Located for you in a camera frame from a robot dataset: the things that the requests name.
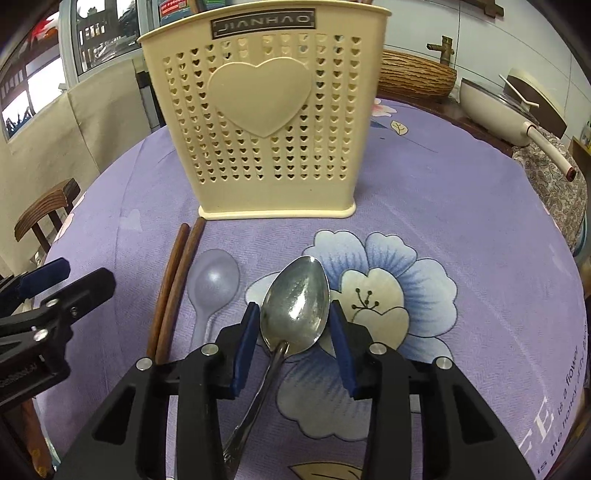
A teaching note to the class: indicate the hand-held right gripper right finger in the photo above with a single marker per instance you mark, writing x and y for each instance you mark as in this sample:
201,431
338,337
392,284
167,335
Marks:
344,355

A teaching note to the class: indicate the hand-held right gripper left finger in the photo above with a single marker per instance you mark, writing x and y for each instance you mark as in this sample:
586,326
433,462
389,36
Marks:
242,350

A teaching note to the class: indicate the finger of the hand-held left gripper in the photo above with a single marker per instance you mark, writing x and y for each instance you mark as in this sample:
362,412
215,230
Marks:
46,273
83,290

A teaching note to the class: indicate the metal spoon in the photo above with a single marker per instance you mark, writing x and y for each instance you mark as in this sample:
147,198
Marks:
295,304

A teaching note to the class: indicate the translucent plastic spoon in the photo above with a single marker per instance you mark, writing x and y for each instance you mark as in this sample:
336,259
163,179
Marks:
214,281

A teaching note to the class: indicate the brown wooden chopstick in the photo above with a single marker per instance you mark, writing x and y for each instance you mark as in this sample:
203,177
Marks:
168,286
182,281

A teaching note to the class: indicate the cream perforated utensil holder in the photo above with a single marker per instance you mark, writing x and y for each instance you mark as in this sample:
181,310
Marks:
323,184

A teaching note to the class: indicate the dark wooden chair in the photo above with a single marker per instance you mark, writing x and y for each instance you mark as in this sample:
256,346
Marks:
46,207

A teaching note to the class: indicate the purple floral tablecloth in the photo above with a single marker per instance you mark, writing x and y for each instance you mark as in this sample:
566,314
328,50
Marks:
461,230

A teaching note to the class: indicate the black water dispenser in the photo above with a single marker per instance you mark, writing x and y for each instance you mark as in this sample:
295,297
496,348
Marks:
150,97

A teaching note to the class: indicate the floral patterned cloth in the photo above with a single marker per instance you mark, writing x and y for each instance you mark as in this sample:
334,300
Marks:
558,194

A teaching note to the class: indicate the woven pattern wash basin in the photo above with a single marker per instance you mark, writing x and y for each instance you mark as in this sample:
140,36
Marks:
415,76

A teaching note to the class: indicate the white rice paddle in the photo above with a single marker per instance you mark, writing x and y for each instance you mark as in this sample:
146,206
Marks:
519,91

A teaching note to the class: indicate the brown white rice cooker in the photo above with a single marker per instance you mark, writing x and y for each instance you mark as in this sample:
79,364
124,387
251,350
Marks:
549,108

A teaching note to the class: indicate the bronze faucet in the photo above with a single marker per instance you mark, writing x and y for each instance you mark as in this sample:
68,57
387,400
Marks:
443,48

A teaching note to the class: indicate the aluminium frame window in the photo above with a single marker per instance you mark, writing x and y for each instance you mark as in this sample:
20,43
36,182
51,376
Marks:
55,50

